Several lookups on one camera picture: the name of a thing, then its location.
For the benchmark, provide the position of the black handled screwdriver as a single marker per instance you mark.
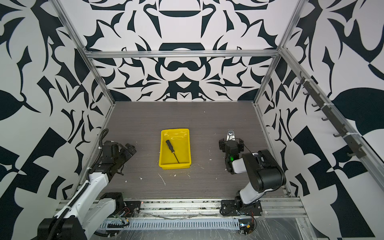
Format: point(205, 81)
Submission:
point(171, 148)

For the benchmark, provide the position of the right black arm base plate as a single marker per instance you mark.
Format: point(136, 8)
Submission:
point(232, 208)

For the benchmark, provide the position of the aluminium frame crossbar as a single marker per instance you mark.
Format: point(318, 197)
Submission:
point(180, 54)

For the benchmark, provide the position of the small black electronics module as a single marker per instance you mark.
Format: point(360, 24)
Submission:
point(247, 226)

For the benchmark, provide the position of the white slotted cable duct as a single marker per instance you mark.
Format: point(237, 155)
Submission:
point(174, 224)

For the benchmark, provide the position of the yellow plastic bin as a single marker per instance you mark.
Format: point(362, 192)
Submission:
point(180, 139)

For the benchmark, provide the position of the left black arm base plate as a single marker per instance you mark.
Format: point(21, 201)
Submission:
point(130, 209)

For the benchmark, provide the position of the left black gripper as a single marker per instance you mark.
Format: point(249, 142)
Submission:
point(127, 153)

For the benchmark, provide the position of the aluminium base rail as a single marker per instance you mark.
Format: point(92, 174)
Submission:
point(290, 208)

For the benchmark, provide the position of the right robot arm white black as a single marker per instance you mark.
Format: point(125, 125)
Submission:
point(264, 173)

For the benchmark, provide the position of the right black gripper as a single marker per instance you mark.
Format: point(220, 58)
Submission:
point(224, 145)

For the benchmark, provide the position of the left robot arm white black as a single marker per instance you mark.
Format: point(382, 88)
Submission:
point(80, 218)

